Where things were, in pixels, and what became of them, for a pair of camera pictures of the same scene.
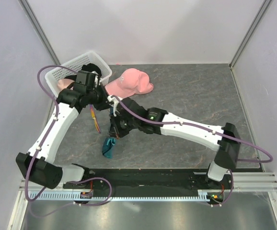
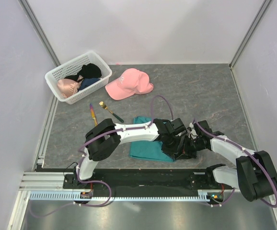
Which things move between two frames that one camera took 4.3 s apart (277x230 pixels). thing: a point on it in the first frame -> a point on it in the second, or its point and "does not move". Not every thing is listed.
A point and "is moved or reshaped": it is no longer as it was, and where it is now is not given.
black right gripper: [114, 130] -> [187, 150]
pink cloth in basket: [63, 83] does not move
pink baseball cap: [132, 81] does not move
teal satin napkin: [107, 147] is moved or reshaped
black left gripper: [104, 104] -> [172, 151]
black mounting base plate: [102, 183] does not move
